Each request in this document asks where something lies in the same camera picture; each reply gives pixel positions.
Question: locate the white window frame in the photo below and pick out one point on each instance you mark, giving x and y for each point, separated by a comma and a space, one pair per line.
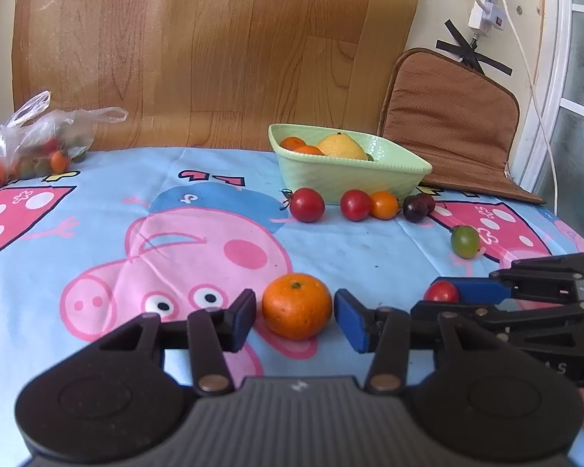
555, 82

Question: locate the orange mandarin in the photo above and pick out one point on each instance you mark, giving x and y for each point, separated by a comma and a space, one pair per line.
297, 306
292, 142
309, 150

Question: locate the wood pattern vinyl sheet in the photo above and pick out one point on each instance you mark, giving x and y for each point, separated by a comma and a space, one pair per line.
199, 48

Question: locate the green cherry tomato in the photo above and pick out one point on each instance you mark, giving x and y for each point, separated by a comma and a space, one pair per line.
465, 241

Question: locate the brown seat cushion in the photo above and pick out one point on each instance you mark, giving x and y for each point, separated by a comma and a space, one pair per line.
447, 116

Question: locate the black tape strip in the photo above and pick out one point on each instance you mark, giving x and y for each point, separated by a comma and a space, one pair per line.
455, 31
496, 65

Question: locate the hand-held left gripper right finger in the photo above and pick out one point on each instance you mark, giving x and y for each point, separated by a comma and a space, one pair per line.
350, 321

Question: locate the orange cherry tomato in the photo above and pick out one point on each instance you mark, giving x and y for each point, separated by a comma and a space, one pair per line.
384, 205

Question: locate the blue cartoon pig printed blanket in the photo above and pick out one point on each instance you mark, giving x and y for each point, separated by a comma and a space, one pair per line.
370, 258

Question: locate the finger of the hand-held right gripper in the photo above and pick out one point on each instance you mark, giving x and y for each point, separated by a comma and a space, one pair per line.
516, 311
482, 289

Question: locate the clear plastic bag of tomatoes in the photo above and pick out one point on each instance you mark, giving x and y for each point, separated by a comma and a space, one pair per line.
44, 131

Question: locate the light green square bowl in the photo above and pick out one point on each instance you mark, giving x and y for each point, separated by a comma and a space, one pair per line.
350, 180

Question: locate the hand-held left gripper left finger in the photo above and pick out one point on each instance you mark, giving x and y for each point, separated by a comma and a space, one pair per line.
243, 318

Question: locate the red cherry tomato with stem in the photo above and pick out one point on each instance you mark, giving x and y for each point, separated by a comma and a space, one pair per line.
307, 204

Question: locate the large yellow grapefruit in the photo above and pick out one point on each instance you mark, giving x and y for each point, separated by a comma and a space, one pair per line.
340, 147

